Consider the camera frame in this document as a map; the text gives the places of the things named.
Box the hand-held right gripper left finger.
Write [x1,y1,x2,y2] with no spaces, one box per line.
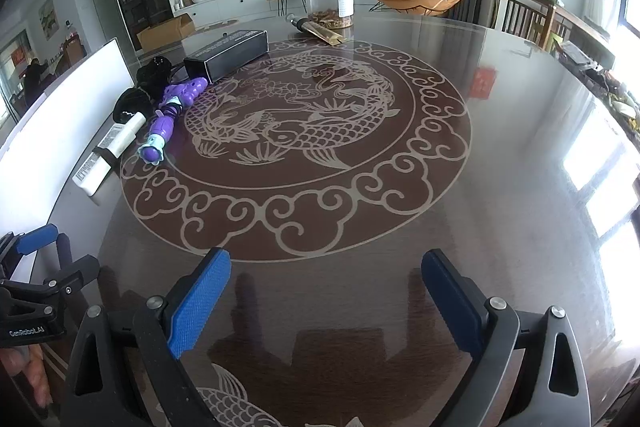
[60,247,232,427]

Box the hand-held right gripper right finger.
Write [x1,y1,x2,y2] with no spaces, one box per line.
[421,248,591,427]

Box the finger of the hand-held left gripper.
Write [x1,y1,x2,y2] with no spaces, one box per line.
[42,254,101,309]
[0,223,60,280]

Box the long black box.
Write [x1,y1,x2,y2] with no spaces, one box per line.
[183,28,271,84]

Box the person's left hand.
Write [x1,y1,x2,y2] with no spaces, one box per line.
[0,347,51,408]

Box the white flat box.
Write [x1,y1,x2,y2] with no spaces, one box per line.
[72,148,117,198]

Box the white cosmetic tube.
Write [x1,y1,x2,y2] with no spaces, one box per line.
[100,113,147,158]

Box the white board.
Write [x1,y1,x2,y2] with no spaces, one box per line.
[0,38,137,162]

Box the black velvet scrunchie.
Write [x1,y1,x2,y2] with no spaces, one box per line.
[112,88,151,122]
[136,56,173,90]

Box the purple toy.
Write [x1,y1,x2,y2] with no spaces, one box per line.
[137,77,208,165]

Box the brown side cabinet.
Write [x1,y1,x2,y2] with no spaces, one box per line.
[60,34,83,68]

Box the cardboard box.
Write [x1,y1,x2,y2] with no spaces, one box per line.
[136,14,197,52]

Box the dark wooden chair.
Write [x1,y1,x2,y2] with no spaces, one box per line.
[495,0,558,50]

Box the gold tube with black cap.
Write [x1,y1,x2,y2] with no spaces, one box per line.
[287,16,346,48]

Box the white low media cabinet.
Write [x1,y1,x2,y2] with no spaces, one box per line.
[172,0,381,25]

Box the wooden sideboard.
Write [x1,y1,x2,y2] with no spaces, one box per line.
[550,4,640,132]

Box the framed wall picture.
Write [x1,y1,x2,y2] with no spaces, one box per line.
[39,0,57,40]

